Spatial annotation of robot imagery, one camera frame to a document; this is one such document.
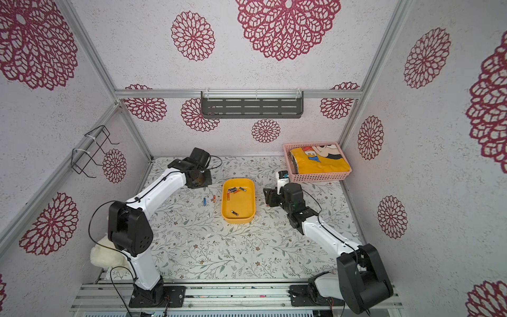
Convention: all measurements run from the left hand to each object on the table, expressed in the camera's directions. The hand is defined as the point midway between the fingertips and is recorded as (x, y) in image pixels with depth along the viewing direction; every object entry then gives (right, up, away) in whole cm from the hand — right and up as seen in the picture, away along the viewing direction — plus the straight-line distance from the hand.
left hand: (205, 182), depth 91 cm
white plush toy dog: (-35, -28, -17) cm, 48 cm away
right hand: (+28, -2, -5) cm, 29 cm away
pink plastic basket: (+53, +2, +15) cm, 56 cm away
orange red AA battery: (+2, -10, +10) cm, 15 cm away
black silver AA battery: (+16, -4, +15) cm, 22 cm away
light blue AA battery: (-3, -10, +10) cm, 15 cm away
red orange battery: (+13, -5, +14) cm, 20 cm away
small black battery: (+13, -15, +6) cm, 21 cm away
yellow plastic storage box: (+14, -10, +10) cm, 20 cm away
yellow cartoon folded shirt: (+59, +12, +19) cm, 63 cm away
